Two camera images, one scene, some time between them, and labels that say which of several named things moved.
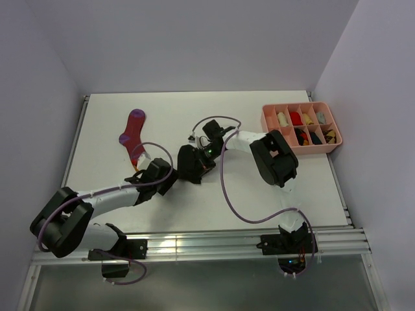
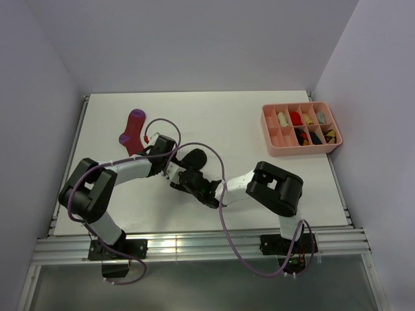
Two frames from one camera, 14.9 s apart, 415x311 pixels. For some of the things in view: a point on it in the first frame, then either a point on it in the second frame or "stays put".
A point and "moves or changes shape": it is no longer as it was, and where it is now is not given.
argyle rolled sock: [330, 136] stays put
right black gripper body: [207, 157] to [181, 186]
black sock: [189, 168] moves or changes shape
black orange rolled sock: [301, 137] stays put
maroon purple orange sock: [132, 139] stays put
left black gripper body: [163, 186] to [166, 159]
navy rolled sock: [316, 139] stays put
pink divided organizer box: [309, 127] stays put
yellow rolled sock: [308, 120] stays put
